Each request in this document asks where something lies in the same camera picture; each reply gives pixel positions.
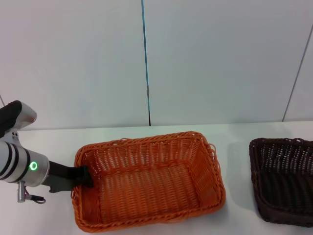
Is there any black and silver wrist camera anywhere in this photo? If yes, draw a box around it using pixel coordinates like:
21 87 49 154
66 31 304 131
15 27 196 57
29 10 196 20
0 100 38 138

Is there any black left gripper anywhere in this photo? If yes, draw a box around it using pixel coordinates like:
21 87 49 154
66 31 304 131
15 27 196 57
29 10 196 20
43 160 95 194

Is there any dark brown woven basket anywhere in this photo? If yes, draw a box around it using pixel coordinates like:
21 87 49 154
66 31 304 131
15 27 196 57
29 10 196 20
248 137 313 221

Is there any silver plug with cable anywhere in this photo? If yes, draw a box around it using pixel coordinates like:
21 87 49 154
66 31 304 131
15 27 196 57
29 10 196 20
16 181 46 205

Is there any orange woven plastic basket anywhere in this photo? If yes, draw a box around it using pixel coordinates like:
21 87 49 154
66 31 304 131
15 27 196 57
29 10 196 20
70 131 226 232

